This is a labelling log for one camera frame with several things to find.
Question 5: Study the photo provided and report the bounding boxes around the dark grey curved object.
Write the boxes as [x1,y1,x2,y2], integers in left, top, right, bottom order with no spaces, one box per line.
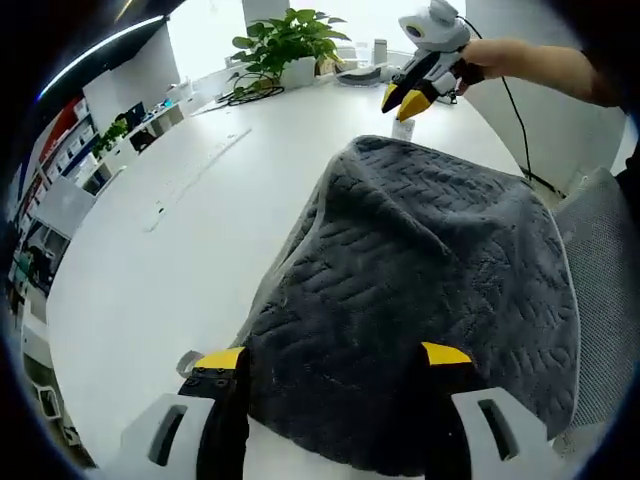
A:
[335,66,397,87]

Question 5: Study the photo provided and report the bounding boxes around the person's right hand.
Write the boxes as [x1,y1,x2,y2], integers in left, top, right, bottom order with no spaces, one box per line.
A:
[451,37,507,97]

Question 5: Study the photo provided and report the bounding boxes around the shelf with white boxes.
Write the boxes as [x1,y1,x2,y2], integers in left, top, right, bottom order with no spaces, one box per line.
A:
[8,96,97,214]

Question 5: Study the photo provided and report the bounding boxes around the grey textured towel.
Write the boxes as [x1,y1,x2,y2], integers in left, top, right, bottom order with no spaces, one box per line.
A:
[228,134,582,465]

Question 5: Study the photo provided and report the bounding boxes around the ceiling light strip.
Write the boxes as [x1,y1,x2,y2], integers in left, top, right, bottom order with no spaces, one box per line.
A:
[38,14,166,99]

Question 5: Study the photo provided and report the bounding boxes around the black cables on table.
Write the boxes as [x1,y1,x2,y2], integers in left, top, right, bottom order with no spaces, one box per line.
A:
[215,83,287,108]

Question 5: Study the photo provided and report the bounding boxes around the small green plant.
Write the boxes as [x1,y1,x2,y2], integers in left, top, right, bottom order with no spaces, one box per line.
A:
[91,117,130,160]

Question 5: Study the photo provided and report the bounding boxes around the white desk with cabinets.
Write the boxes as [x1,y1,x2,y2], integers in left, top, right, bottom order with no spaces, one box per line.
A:
[81,94,187,197]

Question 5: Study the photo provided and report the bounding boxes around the green potted plant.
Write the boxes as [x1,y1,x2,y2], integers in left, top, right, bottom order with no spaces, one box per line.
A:
[229,6,352,100]

